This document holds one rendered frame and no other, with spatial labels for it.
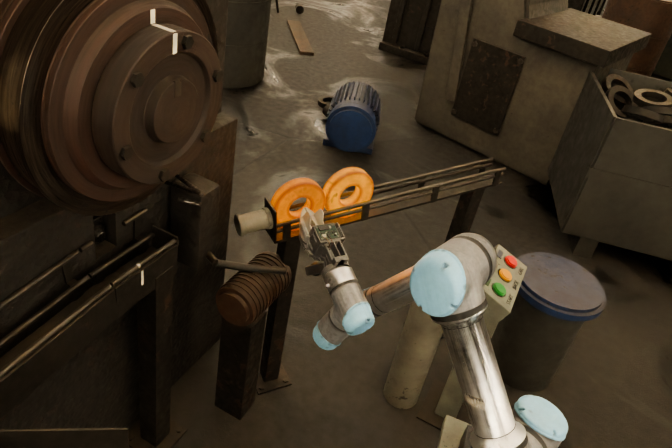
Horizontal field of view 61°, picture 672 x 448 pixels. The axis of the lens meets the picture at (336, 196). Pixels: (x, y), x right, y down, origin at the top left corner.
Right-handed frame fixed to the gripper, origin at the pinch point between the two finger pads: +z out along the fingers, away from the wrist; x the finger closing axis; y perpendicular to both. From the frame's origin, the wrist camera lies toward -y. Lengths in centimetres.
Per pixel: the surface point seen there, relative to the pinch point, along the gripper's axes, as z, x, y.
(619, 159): 18, -171, -22
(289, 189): 5.6, 3.6, 4.0
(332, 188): 5.0, -9.4, 2.7
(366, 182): 5.1, -20.3, 3.1
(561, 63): 90, -199, -28
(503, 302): -38, -45, -1
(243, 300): -12.5, 17.9, -17.3
